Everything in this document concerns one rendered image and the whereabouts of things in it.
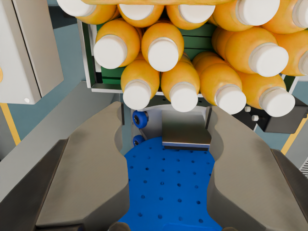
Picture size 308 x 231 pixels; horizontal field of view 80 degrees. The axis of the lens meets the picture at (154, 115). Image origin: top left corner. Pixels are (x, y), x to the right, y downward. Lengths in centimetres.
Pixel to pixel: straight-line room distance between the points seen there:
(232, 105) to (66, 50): 133
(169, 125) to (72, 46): 117
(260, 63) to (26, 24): 31
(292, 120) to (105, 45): 39
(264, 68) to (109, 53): 20
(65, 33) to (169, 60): 127
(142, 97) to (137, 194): 17
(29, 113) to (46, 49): 158
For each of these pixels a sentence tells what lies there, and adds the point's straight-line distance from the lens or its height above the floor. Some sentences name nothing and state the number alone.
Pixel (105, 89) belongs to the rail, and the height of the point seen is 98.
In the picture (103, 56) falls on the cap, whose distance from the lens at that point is 26.
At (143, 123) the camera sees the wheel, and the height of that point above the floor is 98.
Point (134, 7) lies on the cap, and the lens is 24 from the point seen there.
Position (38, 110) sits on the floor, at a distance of 184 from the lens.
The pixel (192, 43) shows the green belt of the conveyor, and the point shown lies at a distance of 44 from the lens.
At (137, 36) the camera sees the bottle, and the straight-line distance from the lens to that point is 31.
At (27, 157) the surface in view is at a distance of 89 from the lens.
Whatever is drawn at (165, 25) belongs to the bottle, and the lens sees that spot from 29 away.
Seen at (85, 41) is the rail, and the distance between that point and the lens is 38.
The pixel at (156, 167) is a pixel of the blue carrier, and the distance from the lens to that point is 38.
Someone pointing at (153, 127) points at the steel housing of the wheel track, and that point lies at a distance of 49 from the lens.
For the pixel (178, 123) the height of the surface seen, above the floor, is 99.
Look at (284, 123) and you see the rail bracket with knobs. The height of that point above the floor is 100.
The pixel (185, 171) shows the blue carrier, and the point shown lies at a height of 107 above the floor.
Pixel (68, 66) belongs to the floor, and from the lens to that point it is 154.
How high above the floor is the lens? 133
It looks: 59 degrees down
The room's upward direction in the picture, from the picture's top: 177 degrees counter-clockwise
